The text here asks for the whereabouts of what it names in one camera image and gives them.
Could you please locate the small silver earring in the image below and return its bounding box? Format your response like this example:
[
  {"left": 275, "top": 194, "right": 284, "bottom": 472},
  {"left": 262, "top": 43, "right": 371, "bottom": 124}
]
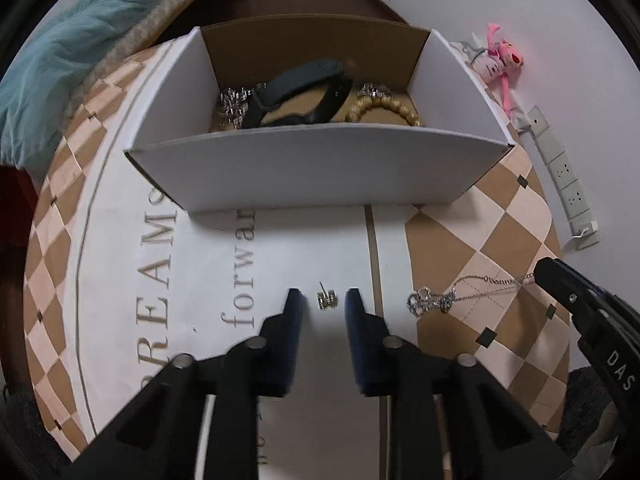
[{"left": 317, "top": 283, "right": 338, "bottom": 310}]

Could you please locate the silver pendant necklace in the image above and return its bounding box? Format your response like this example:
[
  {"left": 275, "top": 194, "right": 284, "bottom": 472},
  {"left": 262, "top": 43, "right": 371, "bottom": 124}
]
[{"left": 406, "top": 271, "right": 539, "bottom": 318}]

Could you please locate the wooden bead bracelet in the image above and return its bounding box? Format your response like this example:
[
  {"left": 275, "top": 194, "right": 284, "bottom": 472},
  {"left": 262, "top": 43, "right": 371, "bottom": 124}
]
[{"left": 344, "top": 94, "right": 426, "bottom": 128}]

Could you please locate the chunky silver chain bracelet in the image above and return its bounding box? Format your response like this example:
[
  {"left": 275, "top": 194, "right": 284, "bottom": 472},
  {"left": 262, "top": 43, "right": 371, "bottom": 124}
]
[{"left": 217, "top": 84, "right": 252, "bottom": 131}]

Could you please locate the thin silver chain bracelet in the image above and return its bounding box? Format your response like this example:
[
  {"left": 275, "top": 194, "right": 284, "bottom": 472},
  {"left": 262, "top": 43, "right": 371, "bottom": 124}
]
[{"left": 357, "top": 81, "right": 393, "bottom": 100}]

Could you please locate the black smart watch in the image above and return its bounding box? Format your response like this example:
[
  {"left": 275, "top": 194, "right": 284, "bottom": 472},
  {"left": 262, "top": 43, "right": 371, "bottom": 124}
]
[{"left": 241, "top": 58, "right": 352, "bottom": 129}]

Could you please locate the checkered tablecloth with lettering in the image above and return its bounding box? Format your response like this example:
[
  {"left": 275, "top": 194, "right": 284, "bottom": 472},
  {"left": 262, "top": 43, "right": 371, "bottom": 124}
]
[{"left": 24, "top": 40, "right": 570, "bottom": 457}]

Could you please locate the white cardboard box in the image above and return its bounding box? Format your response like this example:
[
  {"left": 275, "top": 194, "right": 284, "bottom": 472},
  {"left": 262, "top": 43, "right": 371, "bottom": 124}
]
[{"left": 124, "top": 14, "right": 515, "bottom": 214}]

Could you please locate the pink panther plush toy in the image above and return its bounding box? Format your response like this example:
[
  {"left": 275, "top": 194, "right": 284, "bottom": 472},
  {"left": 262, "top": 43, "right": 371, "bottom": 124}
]
[{"left": 471, "top": 23, "right": 524, "bottom": 117}]

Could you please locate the bed mattress patterned sheet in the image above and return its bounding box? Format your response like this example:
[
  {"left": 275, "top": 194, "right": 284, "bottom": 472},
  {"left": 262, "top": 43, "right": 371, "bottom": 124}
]
[{"left": 58, "top": 0, "right": 194, "bottom": 118}]

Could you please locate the teal blue duvet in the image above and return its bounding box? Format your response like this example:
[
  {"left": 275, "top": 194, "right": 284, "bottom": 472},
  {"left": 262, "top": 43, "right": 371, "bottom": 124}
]
[{"left": 1, "top": 0, "right": 160, "bottom": 172}]

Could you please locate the white charger plug with cable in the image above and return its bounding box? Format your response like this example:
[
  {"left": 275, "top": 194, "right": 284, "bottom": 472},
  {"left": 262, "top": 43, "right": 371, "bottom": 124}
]
[{"left": 572, "top": 220, "right": 599, "bottom": 240}]

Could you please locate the white wall power strip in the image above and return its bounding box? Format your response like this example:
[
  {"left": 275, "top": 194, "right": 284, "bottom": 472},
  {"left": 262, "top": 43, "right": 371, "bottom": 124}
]
[{"left": 526, "top": 105, "right": 600, "bottom": 252}]

